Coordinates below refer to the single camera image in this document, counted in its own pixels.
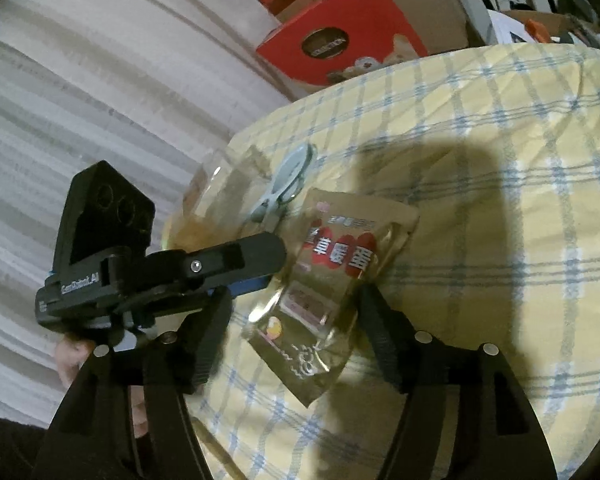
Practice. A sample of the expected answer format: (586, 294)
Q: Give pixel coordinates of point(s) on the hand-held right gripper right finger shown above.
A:
(380, 340)

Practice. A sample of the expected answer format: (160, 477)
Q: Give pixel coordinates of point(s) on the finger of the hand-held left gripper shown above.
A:
(250, 285)
(230, 260)

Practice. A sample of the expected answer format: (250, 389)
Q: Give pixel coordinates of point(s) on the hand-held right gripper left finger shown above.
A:
(212, 340)

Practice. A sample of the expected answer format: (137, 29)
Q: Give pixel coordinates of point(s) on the clear jar with tan lid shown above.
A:
(215, 200)

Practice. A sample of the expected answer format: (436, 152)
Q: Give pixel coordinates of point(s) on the gold snack pouch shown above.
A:
(330, 270)

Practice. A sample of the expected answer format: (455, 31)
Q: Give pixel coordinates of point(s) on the pale blue clothes clip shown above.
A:
(292, 175)

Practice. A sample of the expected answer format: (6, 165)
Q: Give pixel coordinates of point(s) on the person's left hand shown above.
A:
(70, 360)

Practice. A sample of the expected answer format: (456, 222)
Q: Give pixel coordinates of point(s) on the white curtain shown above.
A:
(105, 85)

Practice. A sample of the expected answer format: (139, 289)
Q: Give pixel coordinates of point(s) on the yellow plaid tablecloth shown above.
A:
(505, 210)

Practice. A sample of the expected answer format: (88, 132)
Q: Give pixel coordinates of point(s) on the red gift box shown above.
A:
(360, 25)

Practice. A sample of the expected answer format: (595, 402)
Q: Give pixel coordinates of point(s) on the large cardboard box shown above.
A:
(430, 5)

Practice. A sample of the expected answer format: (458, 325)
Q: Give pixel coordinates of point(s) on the white printed paper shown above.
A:
(505, 27)

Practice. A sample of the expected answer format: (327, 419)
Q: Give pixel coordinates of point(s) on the orange plastic tool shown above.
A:
(536, 30)

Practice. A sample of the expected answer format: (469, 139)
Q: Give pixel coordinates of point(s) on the open cardboard carton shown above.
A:
(570, 25)

